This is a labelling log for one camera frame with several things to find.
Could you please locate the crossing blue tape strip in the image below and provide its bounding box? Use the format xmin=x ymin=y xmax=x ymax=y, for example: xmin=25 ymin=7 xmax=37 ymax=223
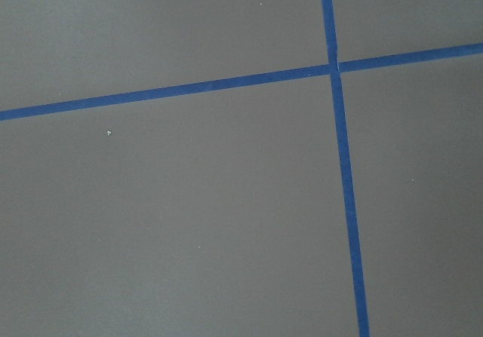
xmin=321 ymin=0 xmax=371 ymax=336

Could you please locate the long blue tape strip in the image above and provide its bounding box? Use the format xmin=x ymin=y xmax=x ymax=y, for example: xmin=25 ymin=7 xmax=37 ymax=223
xmin=1 ymin=43 xmax=482 ymax=121

